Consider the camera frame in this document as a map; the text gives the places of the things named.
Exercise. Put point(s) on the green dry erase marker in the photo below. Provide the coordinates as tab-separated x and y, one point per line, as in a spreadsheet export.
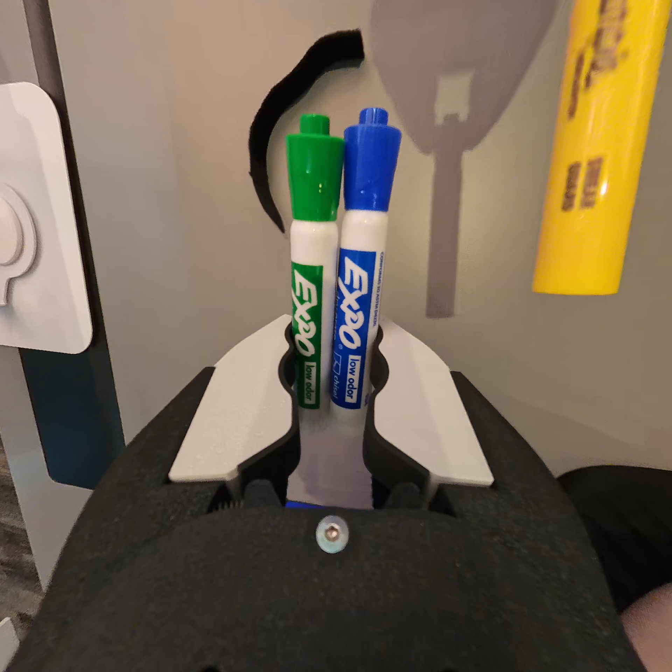
315	173

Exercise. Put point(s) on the dark teal panel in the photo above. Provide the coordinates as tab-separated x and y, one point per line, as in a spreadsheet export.
73	409

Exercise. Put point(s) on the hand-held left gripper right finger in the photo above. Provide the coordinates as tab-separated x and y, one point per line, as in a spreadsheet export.
425	420

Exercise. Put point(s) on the white stand base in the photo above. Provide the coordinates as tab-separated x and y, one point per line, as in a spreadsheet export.
52	210

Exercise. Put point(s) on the person's dark clothing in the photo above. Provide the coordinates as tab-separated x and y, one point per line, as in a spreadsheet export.
619	525

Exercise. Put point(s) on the person's left forearm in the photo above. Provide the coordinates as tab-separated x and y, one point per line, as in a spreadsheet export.
651	635

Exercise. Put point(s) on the yellow marker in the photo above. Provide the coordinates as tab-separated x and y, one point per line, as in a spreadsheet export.
593	210

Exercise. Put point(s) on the blue dry erase marker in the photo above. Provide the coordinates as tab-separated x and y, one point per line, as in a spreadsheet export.
367	173

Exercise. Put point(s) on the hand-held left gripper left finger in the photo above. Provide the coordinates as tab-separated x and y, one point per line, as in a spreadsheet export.
236	409

